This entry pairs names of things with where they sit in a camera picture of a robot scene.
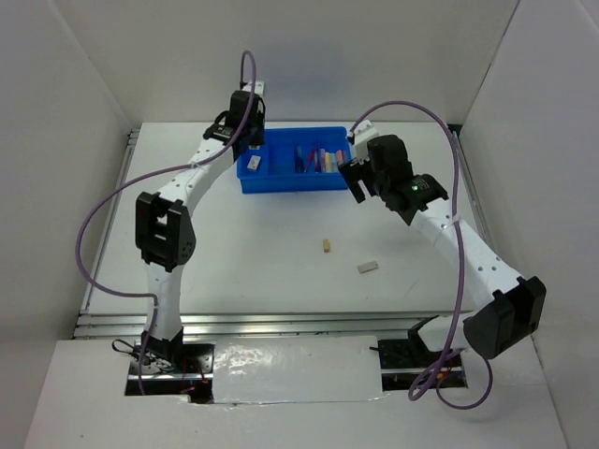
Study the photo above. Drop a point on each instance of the red pen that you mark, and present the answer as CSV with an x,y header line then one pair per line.
x,y
318,158

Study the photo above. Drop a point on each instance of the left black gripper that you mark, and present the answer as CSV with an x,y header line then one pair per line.
x,y
261,116

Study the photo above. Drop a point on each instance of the purple highlighter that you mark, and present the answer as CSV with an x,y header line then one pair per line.
x,y
322,160

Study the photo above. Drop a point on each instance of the aluminium frame rail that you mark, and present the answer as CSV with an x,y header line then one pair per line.
x,y
203,326

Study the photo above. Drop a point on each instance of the white foil cover sheet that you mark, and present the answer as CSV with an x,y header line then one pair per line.
x,y
296,370

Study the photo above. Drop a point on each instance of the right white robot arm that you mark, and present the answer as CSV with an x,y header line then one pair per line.
x,y
508,307

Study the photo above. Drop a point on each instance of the grey white eraser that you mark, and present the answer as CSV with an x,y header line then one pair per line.
x,y
367,267

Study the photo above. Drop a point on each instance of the red pen crossed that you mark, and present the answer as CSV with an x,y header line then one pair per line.
x,y
311,159

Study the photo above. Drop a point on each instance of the blue pen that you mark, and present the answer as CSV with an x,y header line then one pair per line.
x,y
298,160

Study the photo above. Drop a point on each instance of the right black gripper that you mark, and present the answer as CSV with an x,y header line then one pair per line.
x,y
352,173

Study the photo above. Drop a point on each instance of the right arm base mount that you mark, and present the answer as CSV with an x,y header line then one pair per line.
x,y
400,364

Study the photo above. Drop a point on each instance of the blue highlighter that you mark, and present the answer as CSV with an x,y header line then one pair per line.
x,y
334,164

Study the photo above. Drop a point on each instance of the blue compartment tray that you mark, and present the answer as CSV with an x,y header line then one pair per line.
x,y
276,173

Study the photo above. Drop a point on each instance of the yellow highlighter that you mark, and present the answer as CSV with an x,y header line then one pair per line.
x,y
328,162

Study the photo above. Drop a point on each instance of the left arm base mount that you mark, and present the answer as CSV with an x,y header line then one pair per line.
x,y
191,376

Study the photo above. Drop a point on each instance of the white red eraser pack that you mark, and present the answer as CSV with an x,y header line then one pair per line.
x,y
253,163

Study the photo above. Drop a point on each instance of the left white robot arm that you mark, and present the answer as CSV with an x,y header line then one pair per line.
x,y
164,233

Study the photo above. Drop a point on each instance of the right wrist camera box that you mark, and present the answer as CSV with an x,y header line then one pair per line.
x,y
359,138

